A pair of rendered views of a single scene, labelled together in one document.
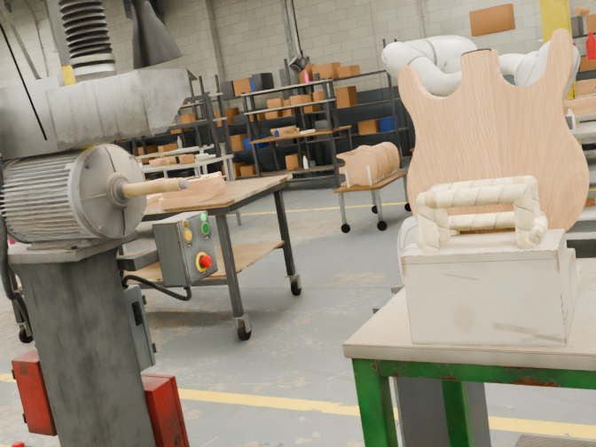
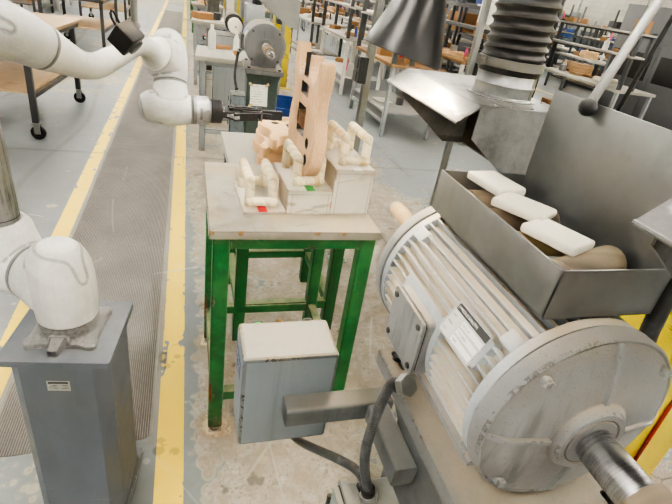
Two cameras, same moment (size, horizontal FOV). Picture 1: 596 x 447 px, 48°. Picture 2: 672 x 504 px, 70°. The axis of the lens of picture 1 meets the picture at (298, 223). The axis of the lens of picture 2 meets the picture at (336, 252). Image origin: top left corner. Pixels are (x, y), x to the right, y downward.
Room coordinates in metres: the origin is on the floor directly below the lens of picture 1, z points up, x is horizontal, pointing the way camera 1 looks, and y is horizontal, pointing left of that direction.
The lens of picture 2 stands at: (2.49, 0.81, 1.65)
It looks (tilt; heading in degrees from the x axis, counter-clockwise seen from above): 29 degrees down; 220
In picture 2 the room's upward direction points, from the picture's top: 10 degrees clockwise
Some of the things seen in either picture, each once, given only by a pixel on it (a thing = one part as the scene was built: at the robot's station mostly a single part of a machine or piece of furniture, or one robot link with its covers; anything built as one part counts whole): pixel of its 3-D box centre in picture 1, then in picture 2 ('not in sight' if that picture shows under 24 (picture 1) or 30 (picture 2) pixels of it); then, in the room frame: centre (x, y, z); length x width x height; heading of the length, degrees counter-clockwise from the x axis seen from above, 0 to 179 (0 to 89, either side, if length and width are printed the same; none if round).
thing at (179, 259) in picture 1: (165, 260); (302, 420); (2.05, 0.43, 0.99); 0.24 x 0.21 x 0.26; 60
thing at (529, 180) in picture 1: (480, 188); (339, 131); (1.22, -0.34, 1.20); 0.20 x 0.03 x 0.03; 62
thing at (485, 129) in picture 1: (490, 152); (308, 114); (1.33, -0.40, 1.25); 0.35 x 0.04 x 0.40; 62
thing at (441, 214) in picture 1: (439, 215); (344, 151); (1.26, -0.27, 1.15); 0.03 x 0.03 x 0.09
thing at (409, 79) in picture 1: (418, 85); (324, 76); (1.39, -0.29, 1.40); 0.07 x 0.04 x 0.09; 62
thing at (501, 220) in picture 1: (492, 221); not in sight; (1.29, -0.38, 1.12); 0.20 x 0.03 x 0.03; 62
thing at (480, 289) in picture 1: (488, 286); (340, 178); (1.19, -0.33, 1.02); 0.27 x 0.15 x 0.17; 64
